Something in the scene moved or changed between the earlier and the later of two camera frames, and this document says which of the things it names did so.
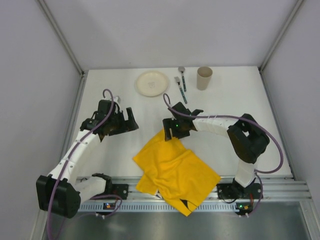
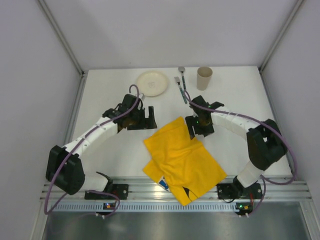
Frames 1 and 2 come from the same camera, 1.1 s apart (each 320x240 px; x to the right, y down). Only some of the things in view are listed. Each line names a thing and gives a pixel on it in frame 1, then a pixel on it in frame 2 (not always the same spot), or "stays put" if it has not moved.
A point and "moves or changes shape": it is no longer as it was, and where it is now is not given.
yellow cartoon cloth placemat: [180, 177] moves or changes shape
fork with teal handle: [178, 80] stays put
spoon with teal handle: [182, 69] stays put
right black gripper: [174, 126] -> [194, 124]
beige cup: [204, 74] stays put
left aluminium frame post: [72, 52] stays put
